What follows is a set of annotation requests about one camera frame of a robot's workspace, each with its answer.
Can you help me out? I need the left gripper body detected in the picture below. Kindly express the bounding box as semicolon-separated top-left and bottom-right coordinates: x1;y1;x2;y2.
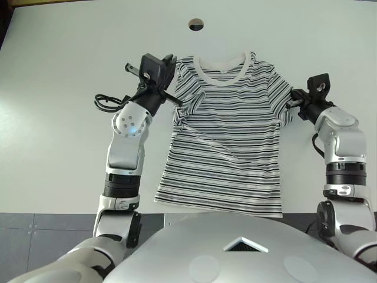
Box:
124;62;182;116

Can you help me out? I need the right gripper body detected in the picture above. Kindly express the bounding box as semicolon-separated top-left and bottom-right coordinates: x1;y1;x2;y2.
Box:
285;88;335;120

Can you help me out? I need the striped T-shirt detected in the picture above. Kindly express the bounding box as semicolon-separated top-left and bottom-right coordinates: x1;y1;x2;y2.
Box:
153;51;296;220

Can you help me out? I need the robot body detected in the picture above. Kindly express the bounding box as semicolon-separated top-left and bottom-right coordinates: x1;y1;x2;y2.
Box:
101;210;377;283

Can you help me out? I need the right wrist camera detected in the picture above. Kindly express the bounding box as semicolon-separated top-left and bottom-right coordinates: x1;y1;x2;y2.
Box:
306;73;332;100

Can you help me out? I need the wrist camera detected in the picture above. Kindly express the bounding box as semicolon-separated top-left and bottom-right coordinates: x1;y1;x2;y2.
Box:
139;54;177;93
306;73;332;100

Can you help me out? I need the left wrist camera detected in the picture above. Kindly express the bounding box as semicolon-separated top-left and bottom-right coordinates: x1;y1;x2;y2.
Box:
139;54;177;93

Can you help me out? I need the black cable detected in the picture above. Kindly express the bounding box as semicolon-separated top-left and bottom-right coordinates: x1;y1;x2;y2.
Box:
311;133;326;159
94;93;132;114

